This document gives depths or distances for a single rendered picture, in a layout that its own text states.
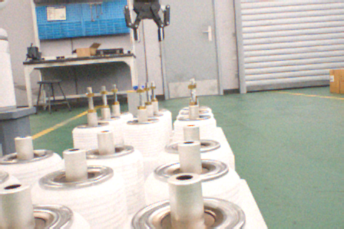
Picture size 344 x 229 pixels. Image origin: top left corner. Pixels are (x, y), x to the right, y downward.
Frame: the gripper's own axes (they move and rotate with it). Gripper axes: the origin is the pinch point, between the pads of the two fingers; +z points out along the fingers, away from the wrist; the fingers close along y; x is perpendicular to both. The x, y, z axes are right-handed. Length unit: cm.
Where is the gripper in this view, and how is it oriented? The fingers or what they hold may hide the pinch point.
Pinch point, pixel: (149, 37)
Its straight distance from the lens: 102.1
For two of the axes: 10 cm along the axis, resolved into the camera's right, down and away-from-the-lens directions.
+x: -3.4, -0.7, 9.4
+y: 9.4, -1.1, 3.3
